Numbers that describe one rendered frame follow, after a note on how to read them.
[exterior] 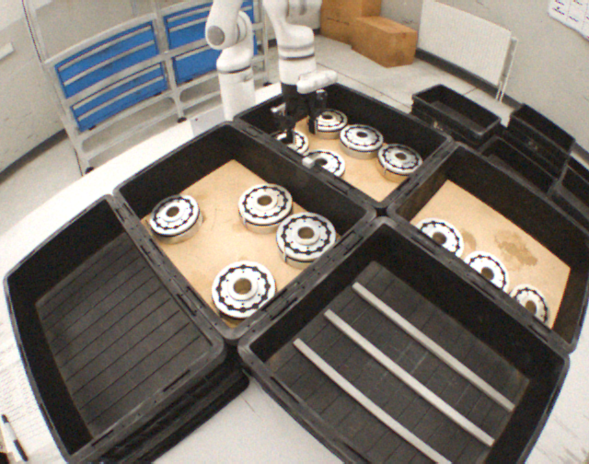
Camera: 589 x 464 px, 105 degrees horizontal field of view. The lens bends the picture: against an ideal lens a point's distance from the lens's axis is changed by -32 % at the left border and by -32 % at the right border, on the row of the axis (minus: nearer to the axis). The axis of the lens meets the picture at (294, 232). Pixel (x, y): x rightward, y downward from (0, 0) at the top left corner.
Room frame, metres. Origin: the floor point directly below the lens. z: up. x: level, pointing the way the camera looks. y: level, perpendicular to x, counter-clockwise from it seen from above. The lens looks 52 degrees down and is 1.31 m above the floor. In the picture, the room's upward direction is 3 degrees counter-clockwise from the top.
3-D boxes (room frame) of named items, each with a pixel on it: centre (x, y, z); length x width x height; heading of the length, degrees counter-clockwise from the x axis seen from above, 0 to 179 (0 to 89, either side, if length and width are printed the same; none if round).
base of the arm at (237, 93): (0.83, 0.14, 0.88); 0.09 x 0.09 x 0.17; 40
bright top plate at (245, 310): (0.25, 0.08, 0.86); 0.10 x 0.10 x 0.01
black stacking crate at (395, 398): (0.08, -0.16, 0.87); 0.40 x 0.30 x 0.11; 43
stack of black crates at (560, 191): (0.65, -1.30, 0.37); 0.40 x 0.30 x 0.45; 37
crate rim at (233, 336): (0.38, 0.11, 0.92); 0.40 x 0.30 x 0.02; 43
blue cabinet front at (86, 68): (1.96, 1.16, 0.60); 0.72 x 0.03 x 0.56; 127
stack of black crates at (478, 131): (1.29, -0.82, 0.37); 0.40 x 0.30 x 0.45; 37
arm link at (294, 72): (0.61, -0.03, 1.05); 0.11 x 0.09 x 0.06; 36
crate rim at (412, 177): (0.58, -0.11, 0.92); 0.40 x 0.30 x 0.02; 43
